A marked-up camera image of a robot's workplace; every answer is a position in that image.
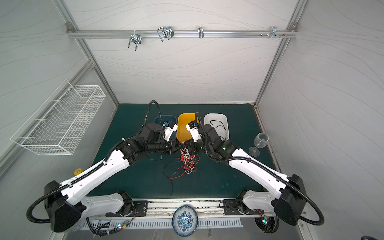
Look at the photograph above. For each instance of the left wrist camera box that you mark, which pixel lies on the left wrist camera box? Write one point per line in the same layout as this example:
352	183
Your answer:
169	128

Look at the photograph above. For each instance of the yellow plastic bin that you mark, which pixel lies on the yellow plastic bin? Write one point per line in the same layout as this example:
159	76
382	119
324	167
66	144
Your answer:
183	134

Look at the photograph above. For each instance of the metal crossbar rail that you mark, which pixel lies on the metal crossbar rail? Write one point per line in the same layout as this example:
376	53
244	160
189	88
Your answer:
186	34

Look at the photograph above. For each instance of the blue plastic bin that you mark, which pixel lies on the blue plastic bin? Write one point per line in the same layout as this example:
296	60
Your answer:
165	118

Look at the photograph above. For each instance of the white plastic bin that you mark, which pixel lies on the white plastic bin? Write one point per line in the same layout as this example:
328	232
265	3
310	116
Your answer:
220	123

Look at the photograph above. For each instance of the white wire basket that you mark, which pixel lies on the white wire basket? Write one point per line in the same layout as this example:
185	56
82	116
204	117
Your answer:
58	125

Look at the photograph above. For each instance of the clear measuring cup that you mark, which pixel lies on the clear measuring cup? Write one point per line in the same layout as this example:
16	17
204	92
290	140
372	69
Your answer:
261	140

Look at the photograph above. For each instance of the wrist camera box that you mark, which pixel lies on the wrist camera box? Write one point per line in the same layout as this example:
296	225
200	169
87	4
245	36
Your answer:
192	128
169	128

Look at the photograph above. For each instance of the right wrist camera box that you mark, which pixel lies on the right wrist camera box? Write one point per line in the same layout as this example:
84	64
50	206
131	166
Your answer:
192	128

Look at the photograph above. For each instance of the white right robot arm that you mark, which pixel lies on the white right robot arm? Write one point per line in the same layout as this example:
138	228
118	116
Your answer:
286	195

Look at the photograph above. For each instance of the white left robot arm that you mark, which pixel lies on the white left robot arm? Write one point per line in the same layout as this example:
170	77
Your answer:
65	204

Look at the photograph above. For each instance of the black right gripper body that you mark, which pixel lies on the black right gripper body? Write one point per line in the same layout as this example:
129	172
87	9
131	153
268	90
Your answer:
193	146

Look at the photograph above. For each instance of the clear plastic lid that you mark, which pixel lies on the clear plastic lid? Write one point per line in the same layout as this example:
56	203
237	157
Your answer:
254	151

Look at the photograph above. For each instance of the blue white patterned plate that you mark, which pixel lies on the blue white patterned plate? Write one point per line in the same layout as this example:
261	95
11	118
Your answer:
185	221

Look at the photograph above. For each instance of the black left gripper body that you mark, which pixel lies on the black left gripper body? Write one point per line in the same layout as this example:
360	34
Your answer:
170	146

